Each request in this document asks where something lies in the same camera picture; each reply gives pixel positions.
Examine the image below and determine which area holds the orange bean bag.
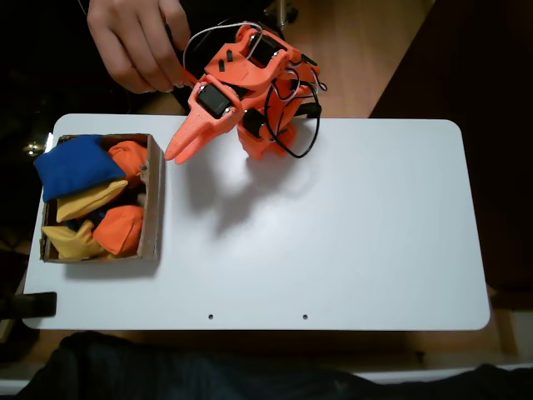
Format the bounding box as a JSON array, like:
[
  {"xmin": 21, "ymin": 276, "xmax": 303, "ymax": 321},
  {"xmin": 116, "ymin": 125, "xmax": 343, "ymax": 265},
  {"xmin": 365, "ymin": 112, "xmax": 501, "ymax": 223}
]
[
  {"xmin": 92, "ymin": 204, "xmax": 146, "ymax": 256},
  {"xmin": 107, "ymin": 140, "xmax": 150, "ymax": 189}
]

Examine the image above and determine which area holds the large yellow bean bag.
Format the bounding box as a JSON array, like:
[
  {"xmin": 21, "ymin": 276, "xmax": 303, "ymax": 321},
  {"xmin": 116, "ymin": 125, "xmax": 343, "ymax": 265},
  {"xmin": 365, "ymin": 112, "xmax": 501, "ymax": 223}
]
[{"xmin": 56, "ymin": 178, "xmax": 129, "ymax": 223}]

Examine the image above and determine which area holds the orange camera mount with camera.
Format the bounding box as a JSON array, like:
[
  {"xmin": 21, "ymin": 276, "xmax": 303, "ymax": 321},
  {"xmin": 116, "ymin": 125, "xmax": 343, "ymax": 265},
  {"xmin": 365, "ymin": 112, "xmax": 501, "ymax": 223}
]
[{"xmin": 179, "ymin": 68, "xmax": 202, "ymax": 89}]

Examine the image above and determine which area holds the office chair base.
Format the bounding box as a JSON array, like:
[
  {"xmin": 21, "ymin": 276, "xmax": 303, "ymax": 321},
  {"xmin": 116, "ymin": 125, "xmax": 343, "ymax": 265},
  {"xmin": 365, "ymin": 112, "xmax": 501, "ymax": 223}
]
[{"xmin": 266, "ymin": 0, "xmax": 299, "ymax": 26}]

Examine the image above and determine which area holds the person's hand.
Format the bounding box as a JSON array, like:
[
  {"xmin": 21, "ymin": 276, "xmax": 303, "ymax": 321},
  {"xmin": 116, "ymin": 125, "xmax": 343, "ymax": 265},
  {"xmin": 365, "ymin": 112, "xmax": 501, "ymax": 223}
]
[{"xmin": 86, "ymin": 0, "xmax": 197, "ymax": 95}]

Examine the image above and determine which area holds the dark blue bean bag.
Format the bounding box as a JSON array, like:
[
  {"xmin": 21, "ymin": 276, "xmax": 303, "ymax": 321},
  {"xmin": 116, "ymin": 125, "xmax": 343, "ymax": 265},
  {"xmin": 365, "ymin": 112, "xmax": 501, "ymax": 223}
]
[{"xmin": 62, "ymin": 207, "xmax": 107, "ymax": 233}]

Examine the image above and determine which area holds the cardboard box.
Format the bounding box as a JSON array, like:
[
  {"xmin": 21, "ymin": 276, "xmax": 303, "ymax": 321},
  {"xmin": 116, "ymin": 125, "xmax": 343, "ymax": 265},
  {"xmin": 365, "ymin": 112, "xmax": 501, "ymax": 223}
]
[{"xmin": 39, "ymin": 132, "xmax": 167, "ymax": 263}]

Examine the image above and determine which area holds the dark navy fabric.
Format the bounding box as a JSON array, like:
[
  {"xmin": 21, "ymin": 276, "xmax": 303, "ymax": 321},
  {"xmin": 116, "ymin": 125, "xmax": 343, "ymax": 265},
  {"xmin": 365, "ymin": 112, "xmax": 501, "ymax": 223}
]
[{"xmin": 16, "ymin": 331, "xmax": 533, "ymax": 400}]

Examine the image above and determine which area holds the black power cable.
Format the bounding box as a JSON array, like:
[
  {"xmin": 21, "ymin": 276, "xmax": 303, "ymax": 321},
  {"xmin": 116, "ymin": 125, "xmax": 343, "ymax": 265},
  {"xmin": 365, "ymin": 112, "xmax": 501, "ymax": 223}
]
[{"xmin": 262, "ymin": 78, "xmax": 324, "ymax": 160}]

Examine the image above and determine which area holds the black table clamp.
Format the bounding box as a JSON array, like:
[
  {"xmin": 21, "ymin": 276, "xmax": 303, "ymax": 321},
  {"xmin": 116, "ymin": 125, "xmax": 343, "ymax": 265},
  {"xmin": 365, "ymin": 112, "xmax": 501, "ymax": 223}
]
[{"xmin": 0, "ymin": 291, "xmax": 57, "ymax": 320}]

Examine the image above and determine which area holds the small yellow bean bag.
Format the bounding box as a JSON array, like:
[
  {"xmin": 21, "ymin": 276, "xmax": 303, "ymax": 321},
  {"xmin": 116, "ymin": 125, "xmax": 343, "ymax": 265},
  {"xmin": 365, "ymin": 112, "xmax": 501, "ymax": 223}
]
[{"xmin": 41, "ymin": 219, "xmax": 107, "ymax": 260}]

